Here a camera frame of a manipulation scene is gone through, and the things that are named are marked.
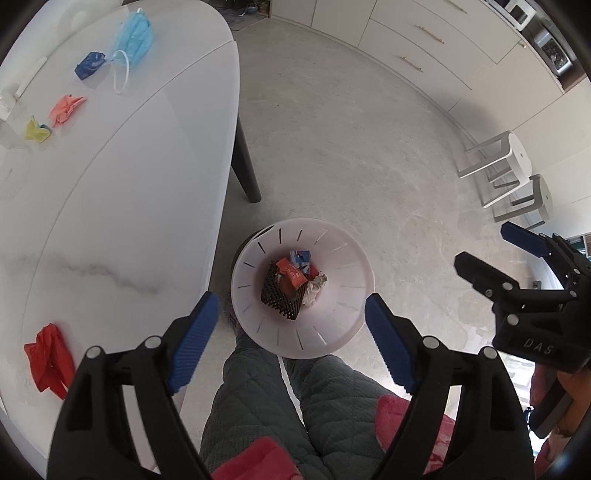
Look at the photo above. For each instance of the yellow paper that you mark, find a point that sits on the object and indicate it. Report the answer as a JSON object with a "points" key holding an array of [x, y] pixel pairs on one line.
{"points": [[34, 130]]}

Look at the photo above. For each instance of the grey round stool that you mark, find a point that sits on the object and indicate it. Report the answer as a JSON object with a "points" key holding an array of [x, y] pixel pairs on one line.
{"points": [[540, 196]]}

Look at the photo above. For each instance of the blue printed wrapper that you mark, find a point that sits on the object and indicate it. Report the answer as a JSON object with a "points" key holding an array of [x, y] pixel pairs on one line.
{"points": [[301, 255]]}

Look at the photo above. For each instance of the stainless steel appliance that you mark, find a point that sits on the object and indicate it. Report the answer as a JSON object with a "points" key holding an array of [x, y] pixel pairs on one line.
{"points": [[551, 46]]}

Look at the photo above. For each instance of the black table leg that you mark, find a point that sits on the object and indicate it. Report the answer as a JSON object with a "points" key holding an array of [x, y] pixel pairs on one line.
{"points": [[244, 166]]}

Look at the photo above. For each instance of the grey fuzzy slipper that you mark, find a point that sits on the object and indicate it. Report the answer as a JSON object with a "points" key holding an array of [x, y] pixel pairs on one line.
{"points": [[233, 318]]}

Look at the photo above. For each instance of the blue face mask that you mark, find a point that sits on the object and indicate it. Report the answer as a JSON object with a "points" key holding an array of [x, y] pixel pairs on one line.
{"points": [[134, 37]]}

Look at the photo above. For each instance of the red wrapper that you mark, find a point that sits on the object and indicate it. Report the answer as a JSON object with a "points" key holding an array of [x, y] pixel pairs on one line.
{"points": [[314, 271]]}

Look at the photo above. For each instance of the white tissue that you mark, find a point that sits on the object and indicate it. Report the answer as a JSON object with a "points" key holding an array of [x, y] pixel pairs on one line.
{"points": [[314, 293]]}

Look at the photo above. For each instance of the red packet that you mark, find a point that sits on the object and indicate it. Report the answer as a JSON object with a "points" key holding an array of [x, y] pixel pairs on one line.
{"points": [[292, 273]]}

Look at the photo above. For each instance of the person's quilted grey pants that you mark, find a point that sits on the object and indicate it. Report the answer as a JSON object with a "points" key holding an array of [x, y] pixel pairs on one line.
{"points": [[258, 397]]}

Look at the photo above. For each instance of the white microwave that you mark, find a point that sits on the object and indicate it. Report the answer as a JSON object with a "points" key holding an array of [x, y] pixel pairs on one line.
{"points": [[519, 11]]}

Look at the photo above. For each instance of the orange paper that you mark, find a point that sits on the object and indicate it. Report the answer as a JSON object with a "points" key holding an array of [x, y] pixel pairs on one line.
{"points": [[64, 108]]}

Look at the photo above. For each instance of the row of shoes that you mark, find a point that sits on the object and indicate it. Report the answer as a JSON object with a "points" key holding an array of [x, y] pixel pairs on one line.
{"points": [[249, 7]]}

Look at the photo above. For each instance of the white plastic waste bin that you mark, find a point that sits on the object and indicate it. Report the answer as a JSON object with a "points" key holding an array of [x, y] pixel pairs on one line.
{"points": [[332, 323]]}

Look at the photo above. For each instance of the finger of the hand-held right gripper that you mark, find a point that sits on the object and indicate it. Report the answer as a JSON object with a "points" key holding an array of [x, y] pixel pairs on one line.
{"points": [[521, 237], [485, 277]]}

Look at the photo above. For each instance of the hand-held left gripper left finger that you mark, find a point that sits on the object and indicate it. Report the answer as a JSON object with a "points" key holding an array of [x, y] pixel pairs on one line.
{"points": [[194, 341]]}

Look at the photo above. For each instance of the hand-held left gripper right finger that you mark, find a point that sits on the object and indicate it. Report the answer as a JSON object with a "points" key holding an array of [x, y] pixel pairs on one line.
{"points": [[390, 341]]}

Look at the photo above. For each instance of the red plastic bag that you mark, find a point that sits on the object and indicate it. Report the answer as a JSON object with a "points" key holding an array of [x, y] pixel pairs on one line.
{"points": [[48, 357]]}

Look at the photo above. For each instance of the beige drawer cabinet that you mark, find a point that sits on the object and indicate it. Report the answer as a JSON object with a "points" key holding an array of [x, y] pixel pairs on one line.
{"points": [[415, 46]]}

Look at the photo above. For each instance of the black foam net sleeve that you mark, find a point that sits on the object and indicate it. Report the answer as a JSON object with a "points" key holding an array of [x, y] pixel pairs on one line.
{"points": [[277, 300]]}

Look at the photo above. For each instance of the white round stool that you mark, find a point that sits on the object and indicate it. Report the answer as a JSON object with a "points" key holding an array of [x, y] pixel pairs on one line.
{"points": [[517, 154]]}

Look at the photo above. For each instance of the person's right hand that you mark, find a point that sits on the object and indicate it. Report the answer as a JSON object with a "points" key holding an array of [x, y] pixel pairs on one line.
{"points": [[575, 392]]}

